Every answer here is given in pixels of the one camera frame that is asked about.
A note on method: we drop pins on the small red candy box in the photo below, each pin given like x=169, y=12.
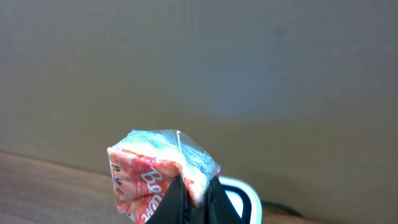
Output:
x=144, y=164

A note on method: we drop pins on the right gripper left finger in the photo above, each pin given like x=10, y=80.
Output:
x=172, y=208

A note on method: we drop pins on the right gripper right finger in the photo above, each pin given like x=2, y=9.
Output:
x=218, y=208

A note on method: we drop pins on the white barcode scanner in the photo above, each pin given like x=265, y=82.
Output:
x=244, y=199

